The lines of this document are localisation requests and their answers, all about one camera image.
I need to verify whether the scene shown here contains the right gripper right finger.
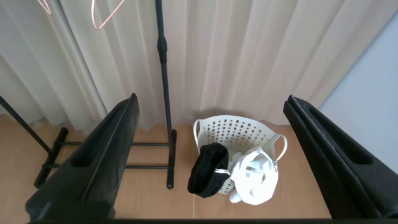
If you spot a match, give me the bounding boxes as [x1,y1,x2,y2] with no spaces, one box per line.
[282,95,398,219]

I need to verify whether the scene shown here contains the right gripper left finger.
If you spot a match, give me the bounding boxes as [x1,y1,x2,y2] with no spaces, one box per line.
[25,92,141,220]

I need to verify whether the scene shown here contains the black shorts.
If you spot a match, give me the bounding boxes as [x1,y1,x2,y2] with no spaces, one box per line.
[187,142,231,198]

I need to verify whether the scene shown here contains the pink clothes hanger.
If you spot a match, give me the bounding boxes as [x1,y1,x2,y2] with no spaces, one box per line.
[90,0,126,30]
[36,0,53,16]

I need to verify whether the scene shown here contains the black clothes rack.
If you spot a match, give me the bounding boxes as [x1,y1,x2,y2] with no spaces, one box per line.
[0,0,178,190]

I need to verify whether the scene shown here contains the white laundry basket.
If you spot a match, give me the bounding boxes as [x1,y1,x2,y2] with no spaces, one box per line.
[192,114,289,196]

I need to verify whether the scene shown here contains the white garment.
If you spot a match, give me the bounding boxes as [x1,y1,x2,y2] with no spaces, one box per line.
[229,146,280,206]

